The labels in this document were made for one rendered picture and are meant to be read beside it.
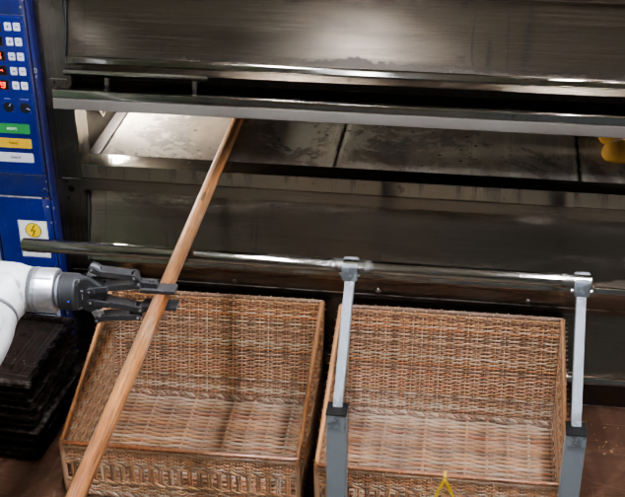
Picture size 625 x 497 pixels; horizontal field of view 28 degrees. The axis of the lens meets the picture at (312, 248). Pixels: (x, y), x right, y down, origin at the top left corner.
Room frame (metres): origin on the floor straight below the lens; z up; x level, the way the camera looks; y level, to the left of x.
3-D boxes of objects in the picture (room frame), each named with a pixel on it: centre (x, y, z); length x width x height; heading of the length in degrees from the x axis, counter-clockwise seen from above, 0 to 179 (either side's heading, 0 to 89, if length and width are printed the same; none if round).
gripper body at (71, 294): (2.09, 0.46, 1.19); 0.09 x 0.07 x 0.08; 82
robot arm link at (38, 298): (2.10, 0.53, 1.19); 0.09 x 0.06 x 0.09; 172
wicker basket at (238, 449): (2.38, 0.27, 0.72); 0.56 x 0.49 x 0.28; 82
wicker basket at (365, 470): (2.29, -0.30, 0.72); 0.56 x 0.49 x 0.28; 82
